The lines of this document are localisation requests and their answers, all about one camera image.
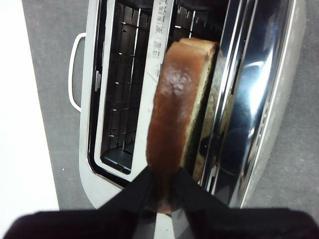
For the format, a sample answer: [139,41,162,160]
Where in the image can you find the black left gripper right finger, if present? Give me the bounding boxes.
[171,168,319,239]

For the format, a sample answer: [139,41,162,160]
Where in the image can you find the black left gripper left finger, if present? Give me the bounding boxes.
[2,167,157,239]

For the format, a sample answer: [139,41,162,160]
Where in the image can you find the brown-crusted bread slice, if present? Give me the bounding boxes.
[146,37,221,215]

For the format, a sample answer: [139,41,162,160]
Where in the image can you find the cream toaster with chrome top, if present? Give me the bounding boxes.
[79,0,300,210]

